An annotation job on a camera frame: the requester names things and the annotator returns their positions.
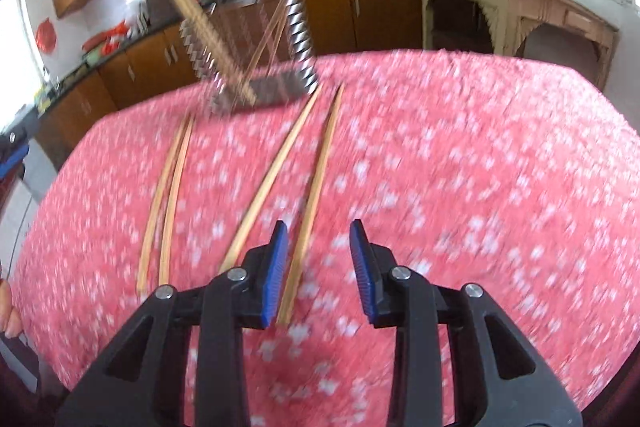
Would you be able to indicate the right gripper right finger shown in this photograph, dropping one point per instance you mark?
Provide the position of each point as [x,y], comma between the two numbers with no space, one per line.
[499,377]

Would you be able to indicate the green basin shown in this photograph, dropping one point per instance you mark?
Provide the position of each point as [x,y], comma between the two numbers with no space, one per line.
[94,56]

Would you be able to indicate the wooden chopstick four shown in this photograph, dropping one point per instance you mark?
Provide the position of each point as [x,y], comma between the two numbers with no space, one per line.
[154,212]

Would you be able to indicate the red floral tablecloth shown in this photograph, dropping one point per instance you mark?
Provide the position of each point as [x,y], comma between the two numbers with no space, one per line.
[516,175]

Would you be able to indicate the wooden chopstick eight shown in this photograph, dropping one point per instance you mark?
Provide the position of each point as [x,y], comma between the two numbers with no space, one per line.
[310,212]

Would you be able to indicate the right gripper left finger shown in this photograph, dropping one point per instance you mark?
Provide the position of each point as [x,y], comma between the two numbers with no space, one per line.
[139,379]

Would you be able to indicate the metal wire utensil holder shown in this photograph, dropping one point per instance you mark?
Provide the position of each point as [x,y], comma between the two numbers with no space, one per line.
[240,25]

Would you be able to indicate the yellow detergent bottle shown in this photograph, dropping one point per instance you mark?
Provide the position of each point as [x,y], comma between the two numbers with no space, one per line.
[43,99]

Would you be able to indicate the left hand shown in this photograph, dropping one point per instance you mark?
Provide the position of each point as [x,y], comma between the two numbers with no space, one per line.
[11,324]

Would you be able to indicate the red plastic bag on wall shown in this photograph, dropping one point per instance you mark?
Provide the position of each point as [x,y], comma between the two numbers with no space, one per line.
[46,37]

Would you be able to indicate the wooden chopstick seven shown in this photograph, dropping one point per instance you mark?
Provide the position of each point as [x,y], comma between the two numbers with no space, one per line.
[264,188]

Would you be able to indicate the red basin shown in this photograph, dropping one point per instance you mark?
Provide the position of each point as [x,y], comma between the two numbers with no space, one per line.
[99,38]

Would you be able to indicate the wooden chopstick three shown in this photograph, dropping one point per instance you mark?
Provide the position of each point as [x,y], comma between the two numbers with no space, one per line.
[210,31]

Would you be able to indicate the cream old wooden table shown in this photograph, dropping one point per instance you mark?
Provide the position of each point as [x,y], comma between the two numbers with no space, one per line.
[510,22]

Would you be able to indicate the wooden chopstick five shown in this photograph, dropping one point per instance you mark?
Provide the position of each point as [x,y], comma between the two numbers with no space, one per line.
[171,208]

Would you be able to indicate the dark cutting board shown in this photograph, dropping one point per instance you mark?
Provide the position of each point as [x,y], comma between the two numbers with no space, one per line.
[161,12]

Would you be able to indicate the left window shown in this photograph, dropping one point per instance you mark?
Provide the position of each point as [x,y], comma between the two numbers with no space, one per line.
[20,62]

